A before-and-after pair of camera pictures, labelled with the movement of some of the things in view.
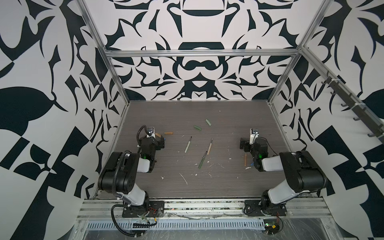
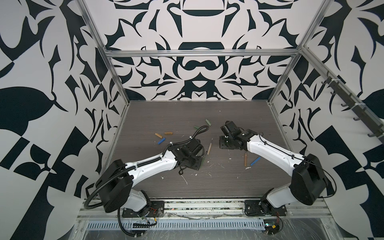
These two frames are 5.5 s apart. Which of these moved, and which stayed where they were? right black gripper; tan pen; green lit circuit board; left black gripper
Moved: left black gripper; right black gripper
Stayed: green lit circuit board; tan pen
